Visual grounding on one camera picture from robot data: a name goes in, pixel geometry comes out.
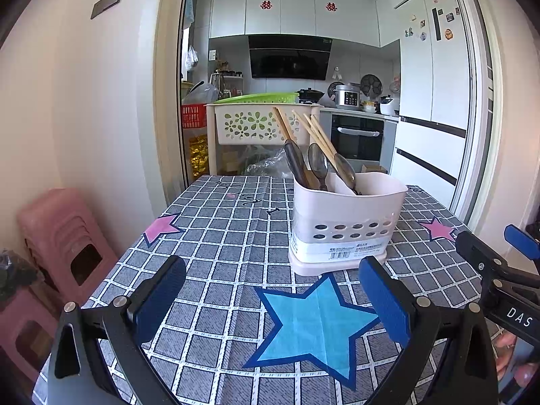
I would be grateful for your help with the white upper kitchen cabinets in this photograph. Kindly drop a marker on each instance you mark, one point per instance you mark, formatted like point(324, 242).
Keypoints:
point(295, 12)

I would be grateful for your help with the black built-in oven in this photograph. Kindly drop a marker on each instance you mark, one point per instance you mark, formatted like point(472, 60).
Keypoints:
point(358, 139)

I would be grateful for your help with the green plastic basket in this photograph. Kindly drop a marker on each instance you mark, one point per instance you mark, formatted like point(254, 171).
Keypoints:
point(261, 98)

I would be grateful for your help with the silver rice cooker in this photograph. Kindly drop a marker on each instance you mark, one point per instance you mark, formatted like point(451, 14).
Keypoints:
point(348, 97)

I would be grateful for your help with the white refrigerator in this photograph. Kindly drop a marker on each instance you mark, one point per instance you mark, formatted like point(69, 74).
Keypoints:
point(434, 71)

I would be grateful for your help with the black range hood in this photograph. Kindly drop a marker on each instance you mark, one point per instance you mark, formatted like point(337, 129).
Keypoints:
point(289, 61)

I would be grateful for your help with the small white kitchen appliance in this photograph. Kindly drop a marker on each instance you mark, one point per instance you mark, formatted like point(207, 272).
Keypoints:
point(387, 105)

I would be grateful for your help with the hanging plastic bag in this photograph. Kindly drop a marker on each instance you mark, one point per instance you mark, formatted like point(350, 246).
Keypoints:
point(192, 57)

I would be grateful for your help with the round black perforated rack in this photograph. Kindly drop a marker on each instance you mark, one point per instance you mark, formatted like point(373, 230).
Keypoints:
point(371, 84)

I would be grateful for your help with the black wok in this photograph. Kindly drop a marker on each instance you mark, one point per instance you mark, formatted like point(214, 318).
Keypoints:
point(310, 94)

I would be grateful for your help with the red paper decal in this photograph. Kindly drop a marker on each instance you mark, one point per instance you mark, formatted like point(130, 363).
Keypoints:
point(265, 5)
point(331, 6)

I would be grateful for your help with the gold foil bag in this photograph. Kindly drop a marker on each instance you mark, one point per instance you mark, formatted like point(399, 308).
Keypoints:
point(198, 156)

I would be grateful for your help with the dark wall panel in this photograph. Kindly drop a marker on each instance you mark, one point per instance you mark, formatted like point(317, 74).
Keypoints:
point(106, 3)

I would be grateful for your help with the blue checkered star tablecloth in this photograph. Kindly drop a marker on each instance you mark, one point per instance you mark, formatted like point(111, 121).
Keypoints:
point(211, 236)

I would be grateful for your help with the clear plastic bag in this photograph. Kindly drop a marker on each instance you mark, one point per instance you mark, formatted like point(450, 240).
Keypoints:
point(265, 162)

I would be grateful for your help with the black plastic bag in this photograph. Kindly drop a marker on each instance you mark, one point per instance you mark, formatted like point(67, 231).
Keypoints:
point(14, 274)

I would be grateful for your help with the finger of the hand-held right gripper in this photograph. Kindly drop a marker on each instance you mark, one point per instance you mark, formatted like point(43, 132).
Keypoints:
point(522, 238)
point(481, 253)

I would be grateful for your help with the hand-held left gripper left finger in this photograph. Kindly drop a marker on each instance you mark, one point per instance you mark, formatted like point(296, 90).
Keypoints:
point(162, 299)

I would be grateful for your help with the cardboard box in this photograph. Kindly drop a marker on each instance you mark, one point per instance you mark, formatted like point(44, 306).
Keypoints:
point(373, 168)

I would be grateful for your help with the pink plastic stool stack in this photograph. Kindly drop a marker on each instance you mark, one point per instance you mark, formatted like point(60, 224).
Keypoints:
point(21, 316)
point(50, 219)

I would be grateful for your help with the metal dish rack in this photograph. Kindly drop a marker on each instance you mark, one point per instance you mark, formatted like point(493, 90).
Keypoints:
point(228, 84)

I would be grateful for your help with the beige floral storage cart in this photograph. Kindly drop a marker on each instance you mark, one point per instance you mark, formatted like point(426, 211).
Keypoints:
point(240, 124)

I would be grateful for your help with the person's right hand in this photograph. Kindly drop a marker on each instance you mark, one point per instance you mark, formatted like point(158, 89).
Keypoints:
point(517, 358)

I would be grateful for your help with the light blue hanging cloth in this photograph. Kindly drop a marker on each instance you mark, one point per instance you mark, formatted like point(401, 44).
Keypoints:
point(191, 6)

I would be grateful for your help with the red plastic basket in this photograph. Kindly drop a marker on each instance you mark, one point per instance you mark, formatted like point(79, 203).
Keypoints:
point(193, 116)

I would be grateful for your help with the beige plastic utensil holder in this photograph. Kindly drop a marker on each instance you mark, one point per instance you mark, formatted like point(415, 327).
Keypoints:
point(350, 202)

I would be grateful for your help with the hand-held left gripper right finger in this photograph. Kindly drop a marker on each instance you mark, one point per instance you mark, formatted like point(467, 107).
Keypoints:
point(386, 299)

